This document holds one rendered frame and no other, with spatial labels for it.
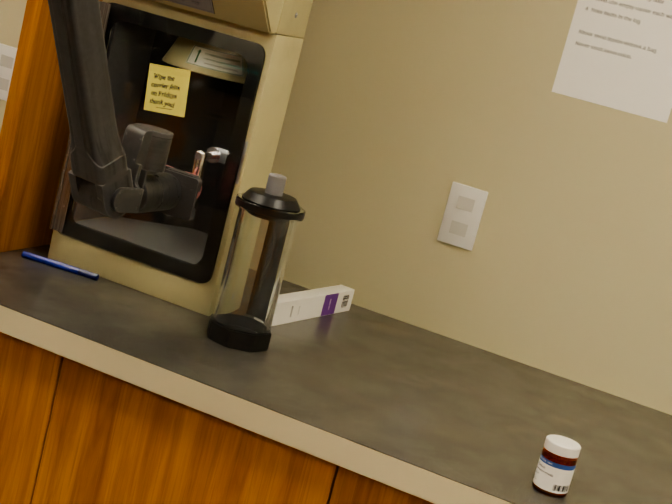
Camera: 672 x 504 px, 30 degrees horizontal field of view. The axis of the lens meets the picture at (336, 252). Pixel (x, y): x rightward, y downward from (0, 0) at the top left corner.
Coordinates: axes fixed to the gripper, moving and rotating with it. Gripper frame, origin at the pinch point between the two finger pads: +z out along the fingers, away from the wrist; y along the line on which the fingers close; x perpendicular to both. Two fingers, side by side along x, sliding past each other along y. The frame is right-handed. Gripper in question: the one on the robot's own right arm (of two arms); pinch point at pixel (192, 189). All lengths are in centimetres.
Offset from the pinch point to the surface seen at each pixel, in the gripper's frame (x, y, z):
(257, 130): -11.1, -5.3, 6.9
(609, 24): -42, -48, 48
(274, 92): -17.4, -5.3, 9.8
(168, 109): -10.4, 9.6, 4.2
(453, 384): 20, -45, 17
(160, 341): 20.8, -7.6, -14.2
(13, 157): 3.8, 31.8, -2.6
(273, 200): -3.0, -15.7, -4.8
